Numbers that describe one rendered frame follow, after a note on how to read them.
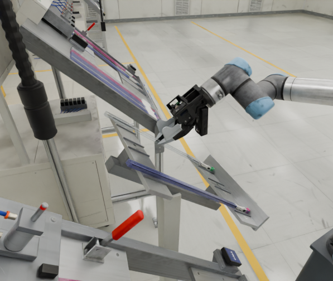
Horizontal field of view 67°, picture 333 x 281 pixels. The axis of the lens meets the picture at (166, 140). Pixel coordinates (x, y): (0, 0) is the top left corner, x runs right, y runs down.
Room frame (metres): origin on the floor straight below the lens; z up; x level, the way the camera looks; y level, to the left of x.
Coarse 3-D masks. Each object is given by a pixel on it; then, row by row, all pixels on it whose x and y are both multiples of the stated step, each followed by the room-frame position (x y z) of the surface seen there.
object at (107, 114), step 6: (108, 114) 0.59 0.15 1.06; (114, 120) 0.60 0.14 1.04; (120, 120) 0.60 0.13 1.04; (126, 126) 0.61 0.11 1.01; (132, 126) 0.62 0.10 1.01; (138, 132) 0.62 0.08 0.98; (144, 132) 0.64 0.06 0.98; (150, 138) 0.64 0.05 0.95; (156, 138) 0.65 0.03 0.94; (162, 144) 0.65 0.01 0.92; (168, 144) 0.67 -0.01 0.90; (174, 150) 0.67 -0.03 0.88; (186, 156) 0.69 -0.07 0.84; (198, 162) 0.71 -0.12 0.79
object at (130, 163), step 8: (128, 160) 0.40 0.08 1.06; (136, 168) 0.39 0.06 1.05; (144, 168) 0.40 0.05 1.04; (160, 176) 0.42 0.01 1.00; (168, 176) 0.43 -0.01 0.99; (176, 184) 0.43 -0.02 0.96; (184, 184) 0.44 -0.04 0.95; (200, 192) 0.46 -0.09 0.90; (208, 192) 0.48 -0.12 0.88; (216, 200) 0.48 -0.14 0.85; (224, 200) 0.50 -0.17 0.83
